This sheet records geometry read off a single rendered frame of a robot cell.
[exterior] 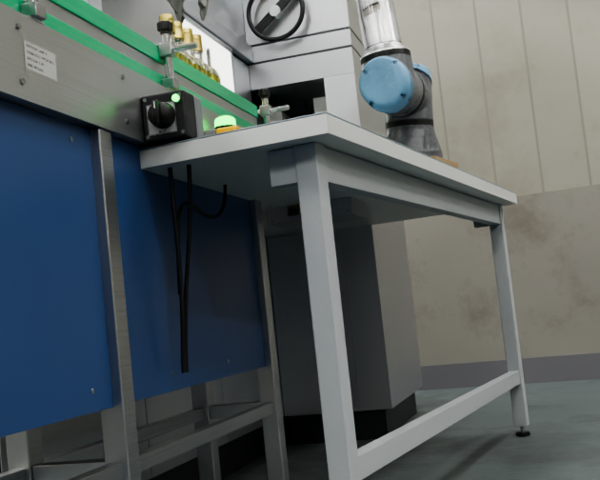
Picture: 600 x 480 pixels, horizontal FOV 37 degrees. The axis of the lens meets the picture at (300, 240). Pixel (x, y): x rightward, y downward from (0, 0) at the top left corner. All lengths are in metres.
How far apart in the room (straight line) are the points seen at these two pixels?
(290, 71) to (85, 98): 1.86
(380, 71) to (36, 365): 1.11
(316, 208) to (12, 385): 0.56
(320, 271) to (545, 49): 3.28
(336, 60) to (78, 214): 1.92
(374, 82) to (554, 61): 2.62
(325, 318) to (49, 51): 0.58
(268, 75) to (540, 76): 1.77
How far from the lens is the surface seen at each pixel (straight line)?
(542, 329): 4.49
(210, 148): 1.51
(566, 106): 4.54
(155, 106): 1.53
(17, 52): 1.27
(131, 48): 1.64
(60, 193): 1.33
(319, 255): 1.46
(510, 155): 4.55
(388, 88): 2.03
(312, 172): 1.47
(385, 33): 2.08
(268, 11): 3.27
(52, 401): 1.26
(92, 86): 1.43
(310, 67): 3.18
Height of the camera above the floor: 0.44
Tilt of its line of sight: 5 degrees up
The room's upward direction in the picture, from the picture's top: 6 degrees counter-clockwise
